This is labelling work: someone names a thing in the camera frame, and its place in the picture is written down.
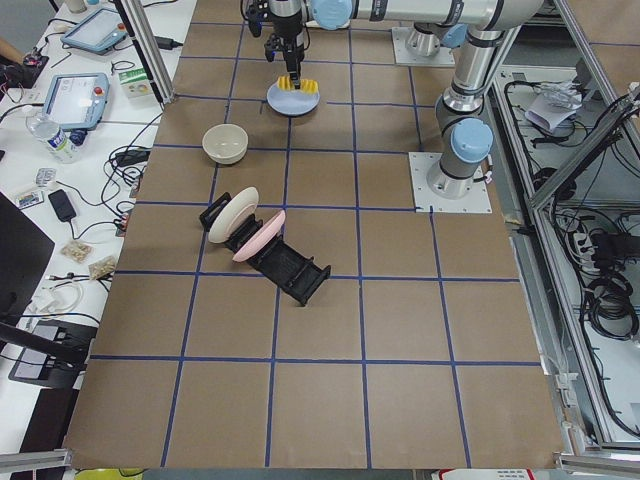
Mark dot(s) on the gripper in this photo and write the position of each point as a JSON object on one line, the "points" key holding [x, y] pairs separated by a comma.
{"points": [[287, 31]]}

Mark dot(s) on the blue plate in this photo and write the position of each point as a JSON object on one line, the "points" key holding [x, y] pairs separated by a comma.
{"points": [[292, 103]]}

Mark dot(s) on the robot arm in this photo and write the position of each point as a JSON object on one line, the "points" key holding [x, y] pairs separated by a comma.
{"points": [[467, 139], [487, 21]]}

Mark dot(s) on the cream plate in rack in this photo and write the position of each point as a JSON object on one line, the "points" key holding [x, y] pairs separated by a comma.
{"points": [[231, 213]]}

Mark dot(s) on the pink plate in rack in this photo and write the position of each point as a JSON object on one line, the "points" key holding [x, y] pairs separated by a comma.
{"points": [[261, 238]]}

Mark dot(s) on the cream bowl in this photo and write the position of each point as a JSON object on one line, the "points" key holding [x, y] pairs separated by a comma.
{"points": [[225, 144]]}

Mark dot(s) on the green white box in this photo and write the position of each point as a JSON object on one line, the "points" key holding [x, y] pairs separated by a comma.
{"points": [[135, 83]]}

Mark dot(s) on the black dish rack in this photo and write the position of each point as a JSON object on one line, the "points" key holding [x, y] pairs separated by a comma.
{"points": [[296, 275]]}

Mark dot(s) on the far teach pendant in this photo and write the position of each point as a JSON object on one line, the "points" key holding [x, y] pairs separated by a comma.
{"points": [[98, 33]]}

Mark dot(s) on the teach pendant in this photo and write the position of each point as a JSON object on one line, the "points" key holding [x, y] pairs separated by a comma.
{"points": [[98, 33], [77, 101]]}

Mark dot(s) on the near teach pendant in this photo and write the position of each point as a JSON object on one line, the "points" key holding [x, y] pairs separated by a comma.
{"points": [[77, 101]]}

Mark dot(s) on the plastic water bottle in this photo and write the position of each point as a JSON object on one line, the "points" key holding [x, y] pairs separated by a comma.
{"points": [[51, 135]]}

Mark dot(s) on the crumpled paper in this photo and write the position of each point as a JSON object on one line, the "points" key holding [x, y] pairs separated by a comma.
{"points": [[555, 103]]}

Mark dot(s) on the black power adapter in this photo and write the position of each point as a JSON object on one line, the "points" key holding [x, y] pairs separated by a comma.
{"points": [[62, 205]]}

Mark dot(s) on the black monitor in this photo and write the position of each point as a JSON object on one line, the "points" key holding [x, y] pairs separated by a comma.
{"points": [[25, 253]]}

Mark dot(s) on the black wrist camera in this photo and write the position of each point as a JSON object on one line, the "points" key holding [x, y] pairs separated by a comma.
{"points": [[256, 13]]}

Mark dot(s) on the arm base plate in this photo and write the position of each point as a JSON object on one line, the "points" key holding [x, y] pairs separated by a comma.
{"points": [[414, 48], [434, 192]]}

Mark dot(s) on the aluminium frame post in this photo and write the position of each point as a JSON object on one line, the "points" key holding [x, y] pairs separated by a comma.
{"points": [[139, 30]]}

